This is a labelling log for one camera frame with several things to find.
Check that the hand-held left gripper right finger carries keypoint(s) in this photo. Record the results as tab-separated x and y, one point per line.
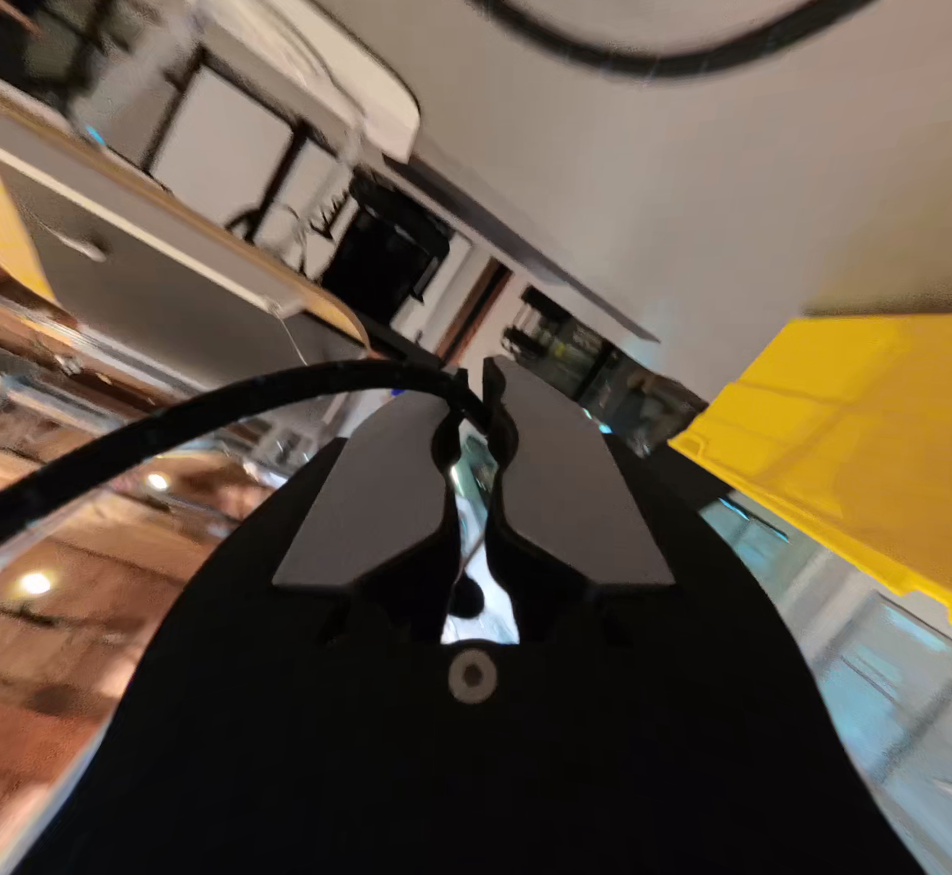
573	510

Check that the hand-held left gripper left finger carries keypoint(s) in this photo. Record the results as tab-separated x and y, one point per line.
357	510

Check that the yellow storage bin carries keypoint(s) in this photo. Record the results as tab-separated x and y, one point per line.
855	443

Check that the black office chair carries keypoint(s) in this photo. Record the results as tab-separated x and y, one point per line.
387	250

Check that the grey divider panel tan edge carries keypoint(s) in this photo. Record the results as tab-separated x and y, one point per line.
149	294

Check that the white bracket bar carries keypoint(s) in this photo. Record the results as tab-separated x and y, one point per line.
149	228

